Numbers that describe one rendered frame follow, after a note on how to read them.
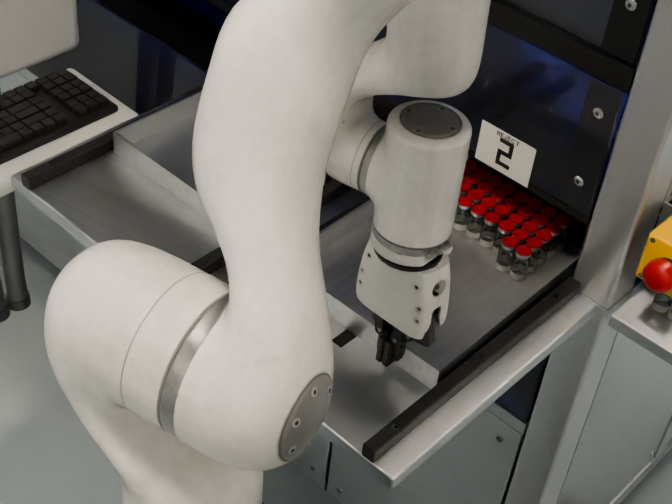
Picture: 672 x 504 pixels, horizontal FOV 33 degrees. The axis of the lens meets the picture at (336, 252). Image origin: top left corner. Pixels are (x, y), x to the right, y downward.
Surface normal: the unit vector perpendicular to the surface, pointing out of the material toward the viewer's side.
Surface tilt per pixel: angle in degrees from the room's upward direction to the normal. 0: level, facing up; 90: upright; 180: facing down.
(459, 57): 94
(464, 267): 0
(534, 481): 90
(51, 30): 90
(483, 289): 0
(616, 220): 90
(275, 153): 67
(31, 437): 0
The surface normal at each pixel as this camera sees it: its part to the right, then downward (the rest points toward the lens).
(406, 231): -0.27, 0.62
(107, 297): -0.22, -0.37
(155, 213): 0.08, -0.75
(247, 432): -0.07, 0.40
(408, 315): -0.61, 0.51
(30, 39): 0.72, 0.51
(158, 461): 0.34, -0.27
